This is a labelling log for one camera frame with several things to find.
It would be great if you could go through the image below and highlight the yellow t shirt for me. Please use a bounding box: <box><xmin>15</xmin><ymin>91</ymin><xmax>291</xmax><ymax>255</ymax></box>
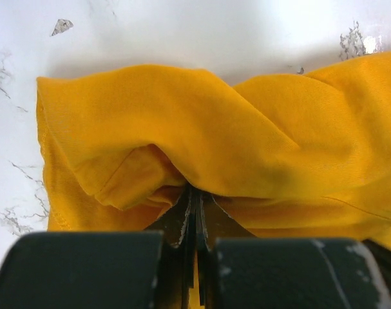
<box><xmin>35</xmin><ymin>50</ymin><xmax>391</xmax><ymax>309</ymax></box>

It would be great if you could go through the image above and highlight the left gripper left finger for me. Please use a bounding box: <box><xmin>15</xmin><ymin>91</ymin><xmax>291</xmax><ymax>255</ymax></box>
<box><xmin>145</xmin><ymin>185</ymin><xmax>195</xmax><ymax>308</ymax></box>

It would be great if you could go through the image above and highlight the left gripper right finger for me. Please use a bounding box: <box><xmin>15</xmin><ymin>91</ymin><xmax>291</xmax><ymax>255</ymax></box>
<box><xmin>195</xmin><ymin>190</ymin><xmax>254</xmax><ymax>305</ymax></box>

